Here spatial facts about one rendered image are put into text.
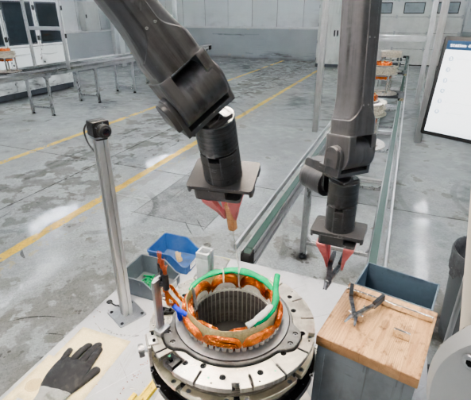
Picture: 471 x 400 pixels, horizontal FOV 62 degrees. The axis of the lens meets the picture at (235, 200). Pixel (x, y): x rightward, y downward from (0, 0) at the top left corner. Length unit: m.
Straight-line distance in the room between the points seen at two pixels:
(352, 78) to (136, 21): 0.39
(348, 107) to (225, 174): 0.26
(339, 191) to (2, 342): 2.20
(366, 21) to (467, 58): 0.89
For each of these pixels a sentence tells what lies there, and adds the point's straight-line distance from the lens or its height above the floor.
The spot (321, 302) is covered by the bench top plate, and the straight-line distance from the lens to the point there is 1.35.
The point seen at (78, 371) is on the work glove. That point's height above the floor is 0.80.
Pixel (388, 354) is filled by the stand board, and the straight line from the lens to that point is 0.83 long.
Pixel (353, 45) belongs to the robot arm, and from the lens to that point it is 0.71.
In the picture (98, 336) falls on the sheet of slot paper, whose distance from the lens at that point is 1.28.
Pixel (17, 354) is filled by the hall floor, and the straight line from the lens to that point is 2.51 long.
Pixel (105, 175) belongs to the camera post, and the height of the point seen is 1.26.
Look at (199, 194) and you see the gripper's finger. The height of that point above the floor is 1.39.
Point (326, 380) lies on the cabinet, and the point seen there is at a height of 0.95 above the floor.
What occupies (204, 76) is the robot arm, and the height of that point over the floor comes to 1.57.
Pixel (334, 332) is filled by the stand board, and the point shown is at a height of 1.07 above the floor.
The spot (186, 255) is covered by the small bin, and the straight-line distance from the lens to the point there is 1.55.
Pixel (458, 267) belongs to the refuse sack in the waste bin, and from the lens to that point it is 2.25.
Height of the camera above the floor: 1.63
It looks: 26 degrees down
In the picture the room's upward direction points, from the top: straight up
